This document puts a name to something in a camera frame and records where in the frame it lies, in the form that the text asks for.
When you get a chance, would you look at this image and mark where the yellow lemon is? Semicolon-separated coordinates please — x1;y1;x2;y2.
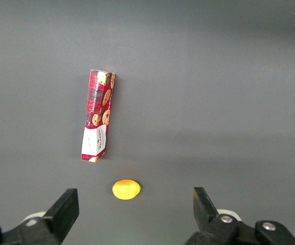
111;179;142;201

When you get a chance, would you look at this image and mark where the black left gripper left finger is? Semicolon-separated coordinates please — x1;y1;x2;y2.
0;188;80;245

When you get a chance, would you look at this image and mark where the red tartan cookie box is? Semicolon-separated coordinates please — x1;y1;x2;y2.
80;68;116;163

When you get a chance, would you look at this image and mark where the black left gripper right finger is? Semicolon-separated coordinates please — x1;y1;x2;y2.
184;187;295;245

